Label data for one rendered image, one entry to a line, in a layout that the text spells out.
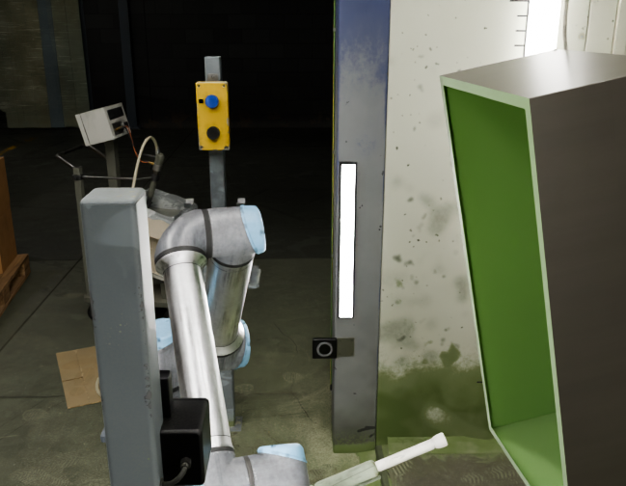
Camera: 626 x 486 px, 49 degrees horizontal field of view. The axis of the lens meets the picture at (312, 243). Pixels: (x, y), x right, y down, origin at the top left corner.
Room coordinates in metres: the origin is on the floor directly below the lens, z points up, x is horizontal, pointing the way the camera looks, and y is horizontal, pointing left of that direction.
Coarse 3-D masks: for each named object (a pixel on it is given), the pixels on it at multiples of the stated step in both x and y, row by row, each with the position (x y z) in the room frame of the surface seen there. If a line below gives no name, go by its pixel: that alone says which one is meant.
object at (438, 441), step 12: (420, 444) 1.39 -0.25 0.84; (432, 444) 1.38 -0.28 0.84; (444, 444) 1.38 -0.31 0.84; (396, 456) 1.37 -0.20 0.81; (408, 456) 1.37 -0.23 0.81; (360, 468) 1.36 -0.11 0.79; (372, 468) 1.35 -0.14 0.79; (384, 468) 1.36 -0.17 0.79; (324, 480) 1.35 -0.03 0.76; (336, 480) 1.35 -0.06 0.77; (348, 480) 1.34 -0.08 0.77; (360, 480) 1.34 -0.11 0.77; (372, 480) 1.34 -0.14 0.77
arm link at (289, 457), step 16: (272, 448) 1.13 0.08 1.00; (288, 448) 1.13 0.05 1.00; (256, 464) 1.11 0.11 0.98; (272, 464) 1.11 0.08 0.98; (288, 464) 1.11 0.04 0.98; (304, 464) 1.13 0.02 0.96; (256, 480) 1.08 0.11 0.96; (272, 480) 1.09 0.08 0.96; (288, 480) 1.10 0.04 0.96; (304, 480) 1.11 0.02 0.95
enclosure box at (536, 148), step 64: (512, 64) 1.92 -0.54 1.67; (576, 64) 1.70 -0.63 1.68; (448, 128) 1.99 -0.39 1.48; (512, 128) 2.03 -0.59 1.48; (576, 128) 1.42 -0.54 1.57; (512, 192) 2.03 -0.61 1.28; (576, 192) 1.42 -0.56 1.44; (512, 256) 2.03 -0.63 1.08; (576, 256) 1.42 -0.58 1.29; (512, 320) 2.03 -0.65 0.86; (576, 320) 1.42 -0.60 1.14; (512, 384) 2.03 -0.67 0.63; (576, 384) 1.42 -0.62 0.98; (512, 448) 1.90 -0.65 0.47; (576, 448) 1.42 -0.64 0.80
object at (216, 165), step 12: (204, 60) 2.72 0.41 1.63; (216, 60) 2.72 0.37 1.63; (216, 72) 2.72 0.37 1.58; (216, 156) 2.72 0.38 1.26; (216, 168) 2.72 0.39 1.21; (216, 180) 2.72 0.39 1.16; (216, 192) 2.72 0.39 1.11; (216, 204) 2.72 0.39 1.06; (228, 372) 2.72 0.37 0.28; (228, 384) 2.72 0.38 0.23; (228, 396) 2.72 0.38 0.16; (228, 408) 2.72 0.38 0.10; (228, 420) 2.72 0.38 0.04
